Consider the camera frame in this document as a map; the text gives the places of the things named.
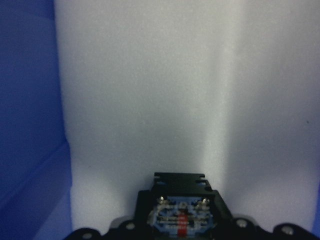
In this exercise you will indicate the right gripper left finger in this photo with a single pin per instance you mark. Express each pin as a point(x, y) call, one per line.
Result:
point(135, 228)

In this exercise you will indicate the right blue plastic bin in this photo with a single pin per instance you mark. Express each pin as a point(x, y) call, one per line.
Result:
point(35, 164)

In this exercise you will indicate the yellow push button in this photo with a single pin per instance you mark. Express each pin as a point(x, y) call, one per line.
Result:
point(182, 206)

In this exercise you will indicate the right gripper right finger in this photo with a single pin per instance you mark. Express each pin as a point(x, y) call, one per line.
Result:
point(229, 227)

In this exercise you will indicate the white foam liner right bin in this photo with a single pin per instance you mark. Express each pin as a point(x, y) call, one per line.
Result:
point(227, 88)

